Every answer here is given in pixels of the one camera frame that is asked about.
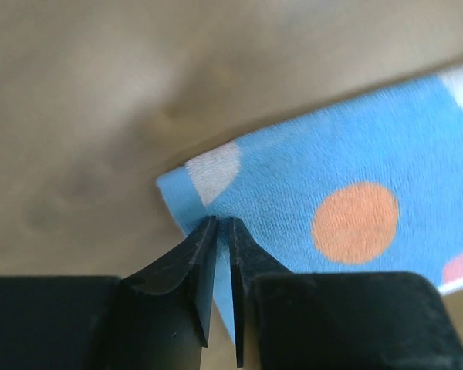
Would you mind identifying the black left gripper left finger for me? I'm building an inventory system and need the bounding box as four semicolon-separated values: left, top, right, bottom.
117;217;218;369

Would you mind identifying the blue polka dot towel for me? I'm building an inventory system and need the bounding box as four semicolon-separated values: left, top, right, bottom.
156;61;463;344

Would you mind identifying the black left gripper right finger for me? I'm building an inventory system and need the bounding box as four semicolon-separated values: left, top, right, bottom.
228;218;290;368

